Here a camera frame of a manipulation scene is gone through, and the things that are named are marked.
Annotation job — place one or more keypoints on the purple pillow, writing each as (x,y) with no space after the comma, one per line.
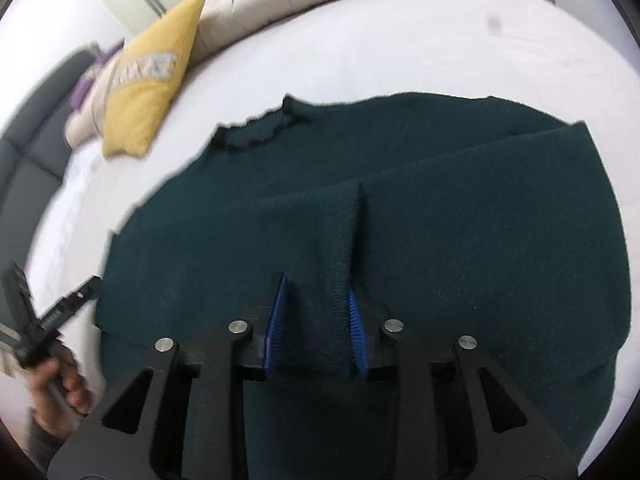
(85,85)

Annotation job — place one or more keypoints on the white pillow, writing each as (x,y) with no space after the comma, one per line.
(75,200)

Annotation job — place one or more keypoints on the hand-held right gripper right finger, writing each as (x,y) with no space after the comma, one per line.
(356,332)

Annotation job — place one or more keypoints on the beige pillow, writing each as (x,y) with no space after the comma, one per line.
(92,105)

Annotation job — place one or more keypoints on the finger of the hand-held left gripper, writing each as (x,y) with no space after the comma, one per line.
(72,302)
(15,295)

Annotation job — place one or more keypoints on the yellow pillow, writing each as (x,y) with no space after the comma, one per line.
(145,90)

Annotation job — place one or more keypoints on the dark grey headboard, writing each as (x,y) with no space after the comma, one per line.
(35,125)

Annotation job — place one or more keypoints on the dark green sweater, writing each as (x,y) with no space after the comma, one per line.
(450,220)

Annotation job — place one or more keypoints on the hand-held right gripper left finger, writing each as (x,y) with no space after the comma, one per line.
(276,320)

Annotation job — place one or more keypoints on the person's left hand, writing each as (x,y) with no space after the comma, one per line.
(67,385)

